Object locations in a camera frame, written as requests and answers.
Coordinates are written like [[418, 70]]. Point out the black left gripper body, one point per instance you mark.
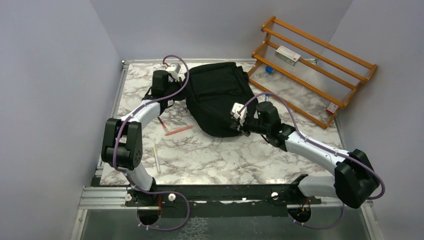
[[172, 86]]

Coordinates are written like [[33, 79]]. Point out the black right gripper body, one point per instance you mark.
[[252, 125]]

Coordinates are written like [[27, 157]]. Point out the black student bag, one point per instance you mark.
[[210, 93]]

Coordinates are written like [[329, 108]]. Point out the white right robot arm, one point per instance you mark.
[[352, 178]]

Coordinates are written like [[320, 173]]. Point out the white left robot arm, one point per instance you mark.
[[122, 145]]

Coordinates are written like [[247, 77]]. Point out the salmon pink pencil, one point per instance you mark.
[[179, 130]]

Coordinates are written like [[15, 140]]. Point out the small blue object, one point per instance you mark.
[[269, 70]]

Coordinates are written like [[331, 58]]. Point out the orange wooden shelf rack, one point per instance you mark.
[[324, 73]]

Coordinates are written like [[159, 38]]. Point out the pale yellow pencil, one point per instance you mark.
[[157, 161]]

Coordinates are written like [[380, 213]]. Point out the small red white box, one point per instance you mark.
[[332, 108]]

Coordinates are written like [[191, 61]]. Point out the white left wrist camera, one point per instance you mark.
[[173, 72]]

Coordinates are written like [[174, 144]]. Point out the black metal base rail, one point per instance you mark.
[[216, 201]]

